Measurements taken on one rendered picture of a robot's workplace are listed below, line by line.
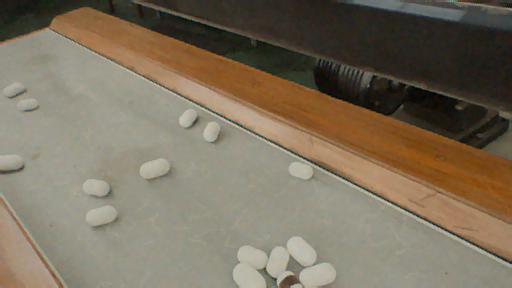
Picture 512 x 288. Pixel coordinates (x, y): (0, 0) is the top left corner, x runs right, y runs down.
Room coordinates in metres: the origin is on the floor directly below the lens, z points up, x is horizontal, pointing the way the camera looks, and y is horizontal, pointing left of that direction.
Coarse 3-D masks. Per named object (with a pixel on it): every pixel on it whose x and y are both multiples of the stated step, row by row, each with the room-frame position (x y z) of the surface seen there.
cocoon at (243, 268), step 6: (240, 264) 0.26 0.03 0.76; (246, 264) 0.26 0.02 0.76; (234, 270) 0.26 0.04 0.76; (240, 270) 0.25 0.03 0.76; (246, 270) 0.25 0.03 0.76; (252, 270) 0.25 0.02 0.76; (234, 276) 0.25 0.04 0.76; (240, 276) 0.25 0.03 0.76; (246, 276) 0.24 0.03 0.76; (252, 276) 0.24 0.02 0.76; (258, 276) 0.24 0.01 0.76; (240, 282) 0.24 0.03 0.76; (246, 282) 0.24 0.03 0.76; (252, 282) 0.24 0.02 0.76; (258, 282) 0.24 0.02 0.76; (264, 282) 0.24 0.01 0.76
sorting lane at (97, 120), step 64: (0, 64) 0.91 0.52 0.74; (64, 64) 0.86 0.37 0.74; (0, 128) 0.63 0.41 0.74; (64, 128) 0.60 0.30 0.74; (128, 128) 0.57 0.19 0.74; (192, 128) 0.54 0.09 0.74; (0, 192) 0.45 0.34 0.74; (64, 192) 0.43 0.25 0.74; (128, 192) 0.41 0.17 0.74; (192, 192) 0.40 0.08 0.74; (256, 192) 0.38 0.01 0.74; (320, 192) 0.36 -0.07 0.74; (64, 256) 0.32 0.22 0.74; (128, 256) 0.31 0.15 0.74; (192, 256) 0.30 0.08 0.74; (320, 256) 0.27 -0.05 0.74; (384, 256) 0.26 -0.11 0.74; (448, 256) 0.25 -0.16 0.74
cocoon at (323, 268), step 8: (320, 264) 0.25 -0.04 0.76; (328, 264) 0.25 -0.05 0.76; (304, 272) 0.24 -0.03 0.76; (312, 272) 0.24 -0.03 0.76; (320, 272) 0.24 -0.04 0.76; (328, 272) 0.24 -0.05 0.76; (304, 280) 0.24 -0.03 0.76; (312, 280) 0.23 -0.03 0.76; (320, 280) 0.23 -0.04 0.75; (328, 280) 0.23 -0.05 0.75
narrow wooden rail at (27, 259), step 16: (0, 208) 0.39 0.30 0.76; (0, 224) 0.36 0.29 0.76; (16, 224) 0.36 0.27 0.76; (0, 240) 0.34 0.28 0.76; (16, 240) 0.33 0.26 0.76; (0, 256) 0.31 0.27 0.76; (16, 256) 0.31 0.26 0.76; (32, 256) 0.31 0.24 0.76; (0, 272) 0.29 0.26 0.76; (16, 272) 0.29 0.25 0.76; (32, 272) 0.29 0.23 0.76; (48, 272) 0.28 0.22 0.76
